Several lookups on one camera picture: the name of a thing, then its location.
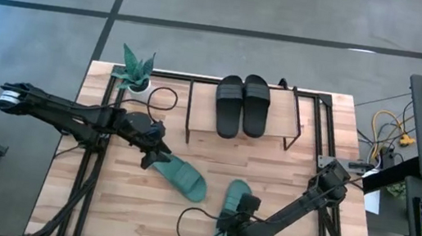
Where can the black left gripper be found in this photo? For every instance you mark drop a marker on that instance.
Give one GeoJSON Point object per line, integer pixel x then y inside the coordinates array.
{"type": "Point", "coordinates": [155, 145]}

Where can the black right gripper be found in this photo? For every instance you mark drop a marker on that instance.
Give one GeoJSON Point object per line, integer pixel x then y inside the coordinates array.
{"type": "Point", "coordinates": [248, 204]}

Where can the green rubber slide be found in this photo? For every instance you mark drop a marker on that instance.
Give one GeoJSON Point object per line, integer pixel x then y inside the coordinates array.
{"type": "Point", "coordinates": [236, 189]}
{"type": "Point", "coordinates": [186, 178]}

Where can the black rubber slide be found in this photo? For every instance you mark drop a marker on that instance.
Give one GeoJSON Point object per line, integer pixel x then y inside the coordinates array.
{"type": "Point", "coordinates": [255, 112]}
{"type": "Point", "coordinates": [227, 112]}

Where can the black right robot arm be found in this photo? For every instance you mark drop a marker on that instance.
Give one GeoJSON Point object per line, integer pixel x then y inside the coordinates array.
{"type": "Point", "coordinates": [293, 212]}

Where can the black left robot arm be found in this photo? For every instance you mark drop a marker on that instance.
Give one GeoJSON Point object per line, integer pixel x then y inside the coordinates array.
{"type": "Point", "coordinates": [70, 115]}

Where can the wooden shelf with black legs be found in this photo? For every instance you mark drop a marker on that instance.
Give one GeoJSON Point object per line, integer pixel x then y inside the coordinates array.
{"type": "Point", "coordinates": [281, 115]}

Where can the green plant in white pot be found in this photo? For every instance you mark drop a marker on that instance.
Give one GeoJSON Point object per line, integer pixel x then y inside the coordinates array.
{"type": "Point", "coordinates": [135, 70]}

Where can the white paper sheet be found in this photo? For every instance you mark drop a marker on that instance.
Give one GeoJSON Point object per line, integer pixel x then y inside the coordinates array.
{"type": "Point", "coordinates": [372, 202]}

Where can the black cart beam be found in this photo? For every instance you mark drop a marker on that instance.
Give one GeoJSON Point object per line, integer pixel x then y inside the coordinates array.
{"type": "Point", "coordinates": [389, 176]}

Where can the black power strip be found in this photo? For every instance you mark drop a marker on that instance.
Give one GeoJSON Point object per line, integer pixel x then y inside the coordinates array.
{"type": "Point", "coordinates": [387, 157]}

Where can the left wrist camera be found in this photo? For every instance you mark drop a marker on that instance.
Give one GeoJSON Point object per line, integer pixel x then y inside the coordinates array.
{"type": "Point", "coordinates": [156, 129]}

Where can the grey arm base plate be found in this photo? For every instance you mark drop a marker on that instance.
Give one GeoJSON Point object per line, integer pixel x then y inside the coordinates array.
{"type": "Point", "coordinates": [326, 162]}

